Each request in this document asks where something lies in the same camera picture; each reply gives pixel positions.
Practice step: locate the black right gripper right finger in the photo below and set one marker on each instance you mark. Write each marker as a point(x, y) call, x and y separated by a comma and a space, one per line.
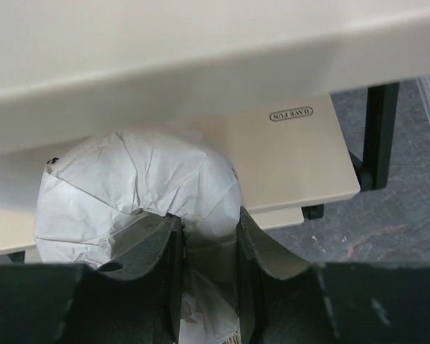
point(284, 298)

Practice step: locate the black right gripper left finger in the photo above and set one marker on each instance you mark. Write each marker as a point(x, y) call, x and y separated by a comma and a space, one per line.
point(135, 298)

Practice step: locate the white roll front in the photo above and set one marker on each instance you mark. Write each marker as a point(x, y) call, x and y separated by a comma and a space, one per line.
point(98, 199)

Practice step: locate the black frame beige shelf rack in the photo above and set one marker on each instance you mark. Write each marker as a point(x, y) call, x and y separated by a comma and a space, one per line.
point(72, 68)

